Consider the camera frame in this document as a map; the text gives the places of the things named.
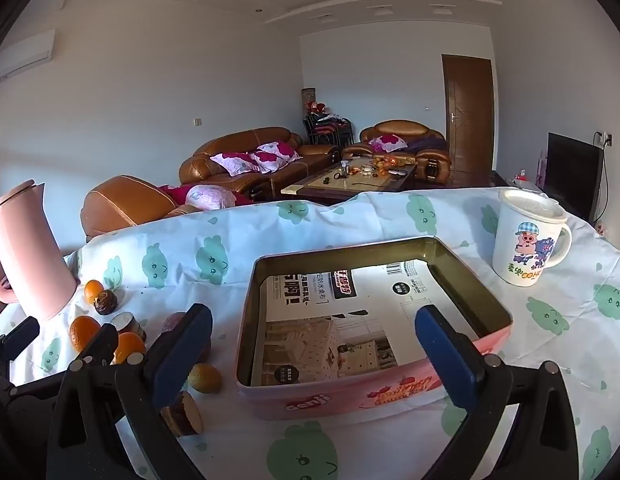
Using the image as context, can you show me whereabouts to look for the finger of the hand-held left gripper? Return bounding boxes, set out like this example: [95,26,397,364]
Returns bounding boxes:
[0,316,41,367]
[7,323,119,402]

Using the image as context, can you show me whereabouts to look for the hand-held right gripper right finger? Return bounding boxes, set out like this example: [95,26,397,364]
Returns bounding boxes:
[414,304,580,480]

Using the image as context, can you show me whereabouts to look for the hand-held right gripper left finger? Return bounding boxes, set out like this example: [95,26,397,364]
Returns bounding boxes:
[46,303,214,480]

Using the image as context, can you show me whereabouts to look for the yellow-green citrus fruit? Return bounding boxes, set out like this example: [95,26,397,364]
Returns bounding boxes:
[187,363,223,395]

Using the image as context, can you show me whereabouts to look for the purple passion fruit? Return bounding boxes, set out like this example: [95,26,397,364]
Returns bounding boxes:
[161,312,211,363]

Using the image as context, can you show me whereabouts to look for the pink tin box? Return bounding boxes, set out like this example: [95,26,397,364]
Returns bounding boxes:
[235,236,513,421]

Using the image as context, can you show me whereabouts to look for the dark brown round fruit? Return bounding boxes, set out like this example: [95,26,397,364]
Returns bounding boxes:
[93,290,118,316]

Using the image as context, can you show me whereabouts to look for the pink kettle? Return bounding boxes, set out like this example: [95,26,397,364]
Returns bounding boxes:
[0,180,80,322]

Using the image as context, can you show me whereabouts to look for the printed paper liner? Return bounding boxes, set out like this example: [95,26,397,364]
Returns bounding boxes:
[262,259,483,388]

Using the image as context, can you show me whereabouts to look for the white cartoon mug with lid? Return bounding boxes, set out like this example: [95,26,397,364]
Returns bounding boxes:
[491,188,573,287]

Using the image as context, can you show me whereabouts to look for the brown leather armchair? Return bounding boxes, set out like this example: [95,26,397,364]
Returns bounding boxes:
[343,120,452,181]
[80,175,255,241]

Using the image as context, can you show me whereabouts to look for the pale pink pillow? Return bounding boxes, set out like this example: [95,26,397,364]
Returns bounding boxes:
[185,184,237,211]

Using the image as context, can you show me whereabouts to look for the cloud-print tablecloth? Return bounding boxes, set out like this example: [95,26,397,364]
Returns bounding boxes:
[0,187,620,480]

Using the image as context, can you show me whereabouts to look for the pink floral cushion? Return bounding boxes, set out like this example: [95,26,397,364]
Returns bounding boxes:
[257,141,301,166]
[369,134,408,152]
[245,149,281,175]
[210,152,261,177]

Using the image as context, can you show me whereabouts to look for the glass-top coffee table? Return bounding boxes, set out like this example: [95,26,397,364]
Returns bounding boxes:
[281,160,418,206]

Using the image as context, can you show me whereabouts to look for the purple blanket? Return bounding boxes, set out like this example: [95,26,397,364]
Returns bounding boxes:
[405,132,447,155]

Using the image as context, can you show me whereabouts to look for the brown leather sofa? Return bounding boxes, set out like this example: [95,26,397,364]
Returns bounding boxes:
[179,127,343,198]

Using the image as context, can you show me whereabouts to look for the black television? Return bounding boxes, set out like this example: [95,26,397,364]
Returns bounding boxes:
[544,132,606,223]

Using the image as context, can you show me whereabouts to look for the brown wooden door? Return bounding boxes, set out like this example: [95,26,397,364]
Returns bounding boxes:
[441,53,495,176]

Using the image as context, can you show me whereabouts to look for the stacked black chairs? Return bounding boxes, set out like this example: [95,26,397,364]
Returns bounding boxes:
[303,112,354,148]

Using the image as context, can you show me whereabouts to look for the white air conditioner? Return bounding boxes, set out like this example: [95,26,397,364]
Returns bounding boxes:
[0,28,57,83]

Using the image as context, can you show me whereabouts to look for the tall patterned vase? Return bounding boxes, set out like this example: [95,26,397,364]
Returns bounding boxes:
[301,88,318,126]

